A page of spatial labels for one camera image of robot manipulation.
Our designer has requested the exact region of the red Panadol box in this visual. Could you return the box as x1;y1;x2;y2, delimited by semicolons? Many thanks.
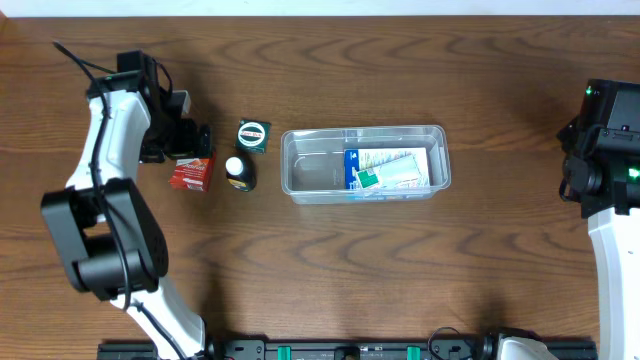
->
169;155;216;192

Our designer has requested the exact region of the blue fever patch box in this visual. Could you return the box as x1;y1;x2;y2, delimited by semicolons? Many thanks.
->
344;148;429;190

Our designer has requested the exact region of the white green sachet packet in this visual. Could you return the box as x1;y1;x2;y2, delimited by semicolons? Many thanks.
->
356;155;427;190

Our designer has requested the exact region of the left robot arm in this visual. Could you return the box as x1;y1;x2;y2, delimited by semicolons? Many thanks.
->
40;50;215;359

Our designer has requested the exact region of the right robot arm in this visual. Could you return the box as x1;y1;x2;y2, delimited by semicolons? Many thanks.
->
472;79;639;360

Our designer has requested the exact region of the clear plastic container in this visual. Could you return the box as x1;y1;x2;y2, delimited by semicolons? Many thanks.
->
281;125;452;204

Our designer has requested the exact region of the dark syrup bottle white cap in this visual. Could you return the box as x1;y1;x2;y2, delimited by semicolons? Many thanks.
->
225;156;257;192

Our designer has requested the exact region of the green Zam-Buk box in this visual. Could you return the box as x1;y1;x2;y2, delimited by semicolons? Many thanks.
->
235;119;271;154

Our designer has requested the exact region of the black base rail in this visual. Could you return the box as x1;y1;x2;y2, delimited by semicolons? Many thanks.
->
96;339;598;360

